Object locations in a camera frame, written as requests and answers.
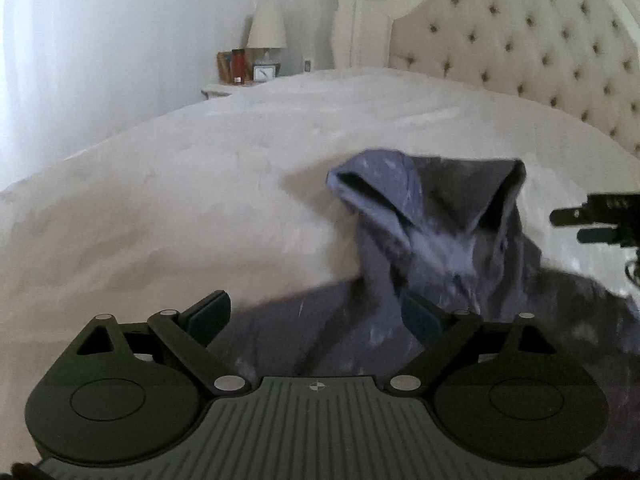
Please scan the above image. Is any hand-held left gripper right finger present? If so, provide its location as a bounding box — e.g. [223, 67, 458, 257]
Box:
[390, 294, 557, 396]

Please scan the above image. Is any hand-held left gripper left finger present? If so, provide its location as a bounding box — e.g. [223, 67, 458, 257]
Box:
[75, 290, 249, 396]

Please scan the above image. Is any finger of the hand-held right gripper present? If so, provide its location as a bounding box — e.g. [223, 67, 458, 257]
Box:
[549, 207, 592, 227]
[576, 228, 622, 246]

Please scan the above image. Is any blue-grey speckled garment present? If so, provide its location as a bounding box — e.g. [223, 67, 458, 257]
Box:
[209, 148, 640, 463]

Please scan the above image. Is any white bed blanket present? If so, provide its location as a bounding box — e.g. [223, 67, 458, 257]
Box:
[0, 67, 640, 378]

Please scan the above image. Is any tufted cream headboard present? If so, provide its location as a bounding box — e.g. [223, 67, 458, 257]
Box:
[330, 0, 640, 157]

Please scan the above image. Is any white nightstand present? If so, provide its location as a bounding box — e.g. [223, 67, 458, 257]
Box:
[201, 82, 251, 102]

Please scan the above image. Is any white curtain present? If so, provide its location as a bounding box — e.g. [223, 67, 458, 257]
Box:
[0, 0, 258, 161]

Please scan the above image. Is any white table lamp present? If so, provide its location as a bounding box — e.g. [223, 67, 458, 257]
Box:
[247, 2, 287, 66]

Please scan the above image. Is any black cable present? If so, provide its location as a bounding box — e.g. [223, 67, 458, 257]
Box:
[622, 247, 640, 287]

